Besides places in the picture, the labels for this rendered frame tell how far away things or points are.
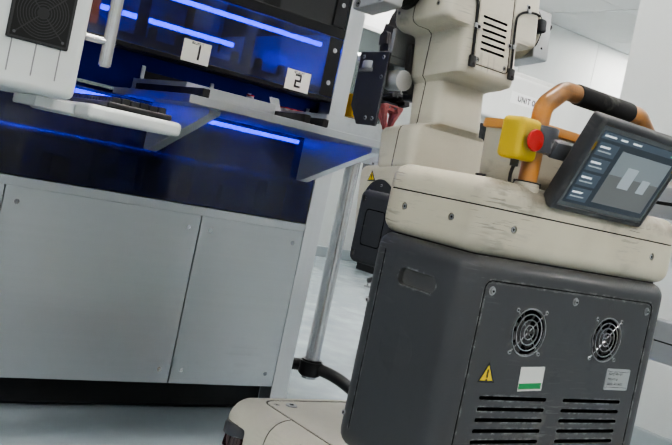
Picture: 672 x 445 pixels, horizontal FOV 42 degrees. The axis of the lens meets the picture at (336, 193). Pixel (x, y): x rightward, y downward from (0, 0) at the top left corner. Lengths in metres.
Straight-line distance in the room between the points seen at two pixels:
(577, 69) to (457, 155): 8.77
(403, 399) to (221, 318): 1.22
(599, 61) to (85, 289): 9.04
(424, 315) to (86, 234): 1.19
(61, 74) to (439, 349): 0.88
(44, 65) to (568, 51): 9.06
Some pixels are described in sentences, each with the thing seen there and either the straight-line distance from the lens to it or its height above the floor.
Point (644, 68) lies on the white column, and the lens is 3.68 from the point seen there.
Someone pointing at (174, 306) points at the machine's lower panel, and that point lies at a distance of 2.55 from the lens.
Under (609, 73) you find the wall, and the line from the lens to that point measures 11.07.
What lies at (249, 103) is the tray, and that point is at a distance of 2.26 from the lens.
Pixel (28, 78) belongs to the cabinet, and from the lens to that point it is 1.75.
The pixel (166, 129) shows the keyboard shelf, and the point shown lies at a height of 0.79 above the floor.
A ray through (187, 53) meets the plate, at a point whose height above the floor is 1.01.
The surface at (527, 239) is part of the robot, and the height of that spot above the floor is 0.73.
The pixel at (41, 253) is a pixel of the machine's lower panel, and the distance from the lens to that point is 2.38.
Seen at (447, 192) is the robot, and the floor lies 0.77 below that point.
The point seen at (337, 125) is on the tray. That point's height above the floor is 0.89.
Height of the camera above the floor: 0.76
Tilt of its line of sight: 1 degrees down
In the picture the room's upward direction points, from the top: 12 degrees clockwise
